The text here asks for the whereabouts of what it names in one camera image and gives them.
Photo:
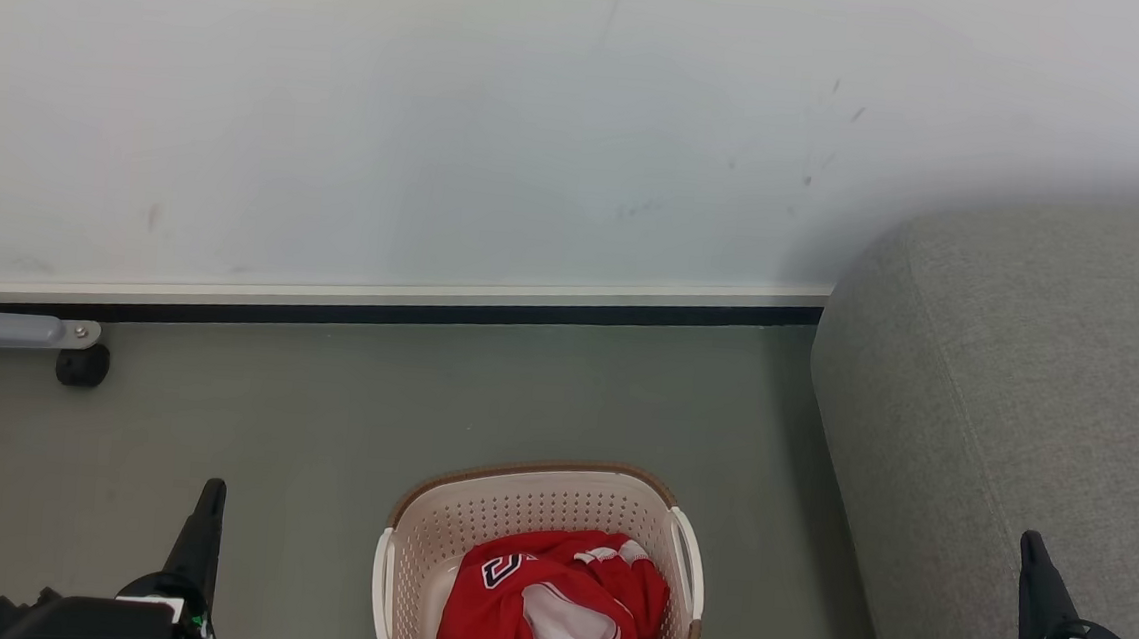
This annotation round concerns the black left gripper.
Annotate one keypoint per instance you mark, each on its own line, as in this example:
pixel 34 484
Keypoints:
pixel 87 622

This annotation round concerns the red numbered sports jersey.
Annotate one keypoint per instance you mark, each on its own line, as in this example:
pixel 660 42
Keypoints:
pixel 499 615

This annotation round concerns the red white-trimmed sports shorts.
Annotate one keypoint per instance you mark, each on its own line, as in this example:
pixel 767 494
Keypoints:
pixel 636 585

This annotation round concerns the grey fabric sofa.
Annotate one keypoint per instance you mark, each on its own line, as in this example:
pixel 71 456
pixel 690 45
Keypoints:
pixel 1006 390

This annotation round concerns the black caster wheel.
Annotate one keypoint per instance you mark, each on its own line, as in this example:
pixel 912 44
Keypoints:
pixel 83 366

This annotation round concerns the white and black baseboard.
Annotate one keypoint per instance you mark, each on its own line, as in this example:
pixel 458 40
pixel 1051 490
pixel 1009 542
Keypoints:
pixel 381 296

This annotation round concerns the cream perforated laundry basket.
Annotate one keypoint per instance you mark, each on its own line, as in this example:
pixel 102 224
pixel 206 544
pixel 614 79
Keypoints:
pixel 537 503

